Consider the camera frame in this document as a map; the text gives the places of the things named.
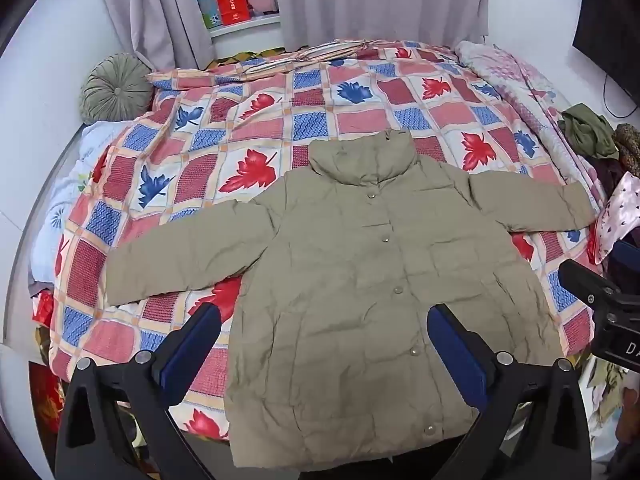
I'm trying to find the pink floral quilt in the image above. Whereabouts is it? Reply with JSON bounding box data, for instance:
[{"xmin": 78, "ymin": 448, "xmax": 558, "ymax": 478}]
[{"xmin": 457, "ymin": 40, "xmax": 608, "ymax": 211}]

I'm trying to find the white window sill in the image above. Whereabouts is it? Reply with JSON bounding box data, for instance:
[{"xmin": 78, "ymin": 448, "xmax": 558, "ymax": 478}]
[{"xmin": 207, "ymin": 12, "xmax": 282, "ymax": 38}]

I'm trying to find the black cable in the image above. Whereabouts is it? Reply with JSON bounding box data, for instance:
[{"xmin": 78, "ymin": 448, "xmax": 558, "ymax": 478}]
[{"xmin": 602, "ymin": 72, "xmax": 635, "ymax": 117}]

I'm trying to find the brown patterned garment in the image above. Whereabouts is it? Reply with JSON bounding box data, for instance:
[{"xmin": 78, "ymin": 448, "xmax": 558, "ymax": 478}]
[{"xmin": 614, "ymin": 122, "xmax": 640, "ymax": 177}]

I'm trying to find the khaki padded jacket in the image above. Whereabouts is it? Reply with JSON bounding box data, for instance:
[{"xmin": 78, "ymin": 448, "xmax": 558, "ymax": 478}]
[{"xmin": 106, "ymin": 130, "xmax": 598, "ymax": 473}]

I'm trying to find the light blue floral blanket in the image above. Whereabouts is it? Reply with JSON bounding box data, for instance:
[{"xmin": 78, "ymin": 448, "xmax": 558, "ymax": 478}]
[{"xmin": 27, "ymin": 120, "xmax": 126, "ymax": 297}]

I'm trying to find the black monitor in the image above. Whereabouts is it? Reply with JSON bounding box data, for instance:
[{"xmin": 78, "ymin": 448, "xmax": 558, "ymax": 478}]
[{"xmin": 572, "ymin": 0, "xmax": 640, "ymax": 92}]

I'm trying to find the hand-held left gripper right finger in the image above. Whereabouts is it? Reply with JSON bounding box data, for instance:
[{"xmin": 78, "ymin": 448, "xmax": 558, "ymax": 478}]
[{"xmin": 427, "ymin": 302, "xmax": 593, "ymax": 480}]

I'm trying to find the striped folded cloth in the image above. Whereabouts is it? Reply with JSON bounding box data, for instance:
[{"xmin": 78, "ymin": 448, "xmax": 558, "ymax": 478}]
[{"xmin": 292, "ymin": 39, "xmax": 383, "ymax": 65}]

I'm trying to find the olive green garment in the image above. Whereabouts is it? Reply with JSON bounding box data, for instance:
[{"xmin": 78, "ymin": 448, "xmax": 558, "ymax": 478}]
[{"xmin": 558, "ymin": 103, "xmax": 620, "ymax": 159}]

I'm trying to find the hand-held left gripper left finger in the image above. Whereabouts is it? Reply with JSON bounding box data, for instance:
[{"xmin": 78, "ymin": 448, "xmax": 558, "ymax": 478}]
[{"xmin": 55, "ymin": 302, "xmax": 223, "ymax": 480}]

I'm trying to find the dark purple garment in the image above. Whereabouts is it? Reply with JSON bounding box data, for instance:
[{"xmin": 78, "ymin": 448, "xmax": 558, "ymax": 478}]
[{"xmin": 591, "ymin": 154, "xmax": 627, "ymax": 197}]

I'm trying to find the small red packet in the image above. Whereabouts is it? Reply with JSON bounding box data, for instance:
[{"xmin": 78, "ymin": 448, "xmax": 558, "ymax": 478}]
[{"xmin": 30, "ymin": 291, "xmax": 54, "ymax": 332}]

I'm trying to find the round green pleated cushion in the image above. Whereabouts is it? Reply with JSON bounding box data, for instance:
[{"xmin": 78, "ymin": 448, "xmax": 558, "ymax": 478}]
[{"xmin": 80, "ymin": 52, "xmax": 154, "ymax": 126}]

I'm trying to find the red patterned bag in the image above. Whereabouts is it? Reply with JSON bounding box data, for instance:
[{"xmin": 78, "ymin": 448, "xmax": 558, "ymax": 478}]
[{"xmin": 27, "ymin": 362, "xmax": 67, "ymax": 442}]

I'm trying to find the pale printed cloth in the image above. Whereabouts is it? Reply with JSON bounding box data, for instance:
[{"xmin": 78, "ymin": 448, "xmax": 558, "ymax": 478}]
[{"xmin": 582, "ymin": 352, "xmax": 638, "ymax": 431}]

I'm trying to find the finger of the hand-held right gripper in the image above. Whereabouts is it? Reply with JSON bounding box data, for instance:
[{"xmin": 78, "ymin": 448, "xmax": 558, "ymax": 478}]
[
  {"xmin": 611, "ymin": 241, "xmax": 640, "ymax": 286},
  {"xmin": 557, "ymin": 258, "xmax": 622, "ymax": 312}
]

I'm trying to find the leaf patterned checkered quilt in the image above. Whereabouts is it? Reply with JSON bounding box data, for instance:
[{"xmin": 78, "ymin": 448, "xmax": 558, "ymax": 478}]
[{"xmin": 47, "ymin": 39, "xmax": 608, "ymax": 442}]

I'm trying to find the pink satin floral cloth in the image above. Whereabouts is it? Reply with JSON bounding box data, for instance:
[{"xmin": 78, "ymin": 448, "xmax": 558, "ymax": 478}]
[{"xmin": 596, "ymin": 172, "xmax": 640, "ymax": 267}]

